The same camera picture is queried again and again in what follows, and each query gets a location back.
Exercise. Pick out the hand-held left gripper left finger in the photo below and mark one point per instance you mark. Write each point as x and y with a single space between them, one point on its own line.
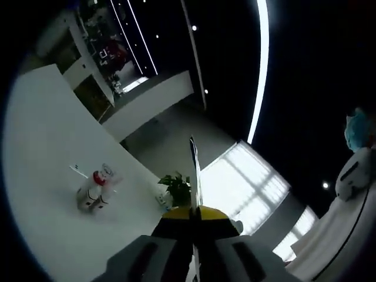
164 249

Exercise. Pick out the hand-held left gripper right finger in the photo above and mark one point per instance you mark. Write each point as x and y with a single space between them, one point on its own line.
220 249

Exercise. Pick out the white skincare bottle red collar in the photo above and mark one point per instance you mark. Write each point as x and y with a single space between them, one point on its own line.
91 192

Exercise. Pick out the white power socket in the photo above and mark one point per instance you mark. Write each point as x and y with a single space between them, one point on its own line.
161 198

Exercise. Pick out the green potted plant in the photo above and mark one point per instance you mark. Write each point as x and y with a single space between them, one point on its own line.
177 188

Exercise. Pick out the white chest-worn device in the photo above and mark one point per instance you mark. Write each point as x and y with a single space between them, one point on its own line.
354 173

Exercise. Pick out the curved ceiling light strip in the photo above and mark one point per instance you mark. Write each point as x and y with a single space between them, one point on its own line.
261 73

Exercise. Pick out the blue face mask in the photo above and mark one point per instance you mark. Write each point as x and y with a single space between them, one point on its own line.
359 132

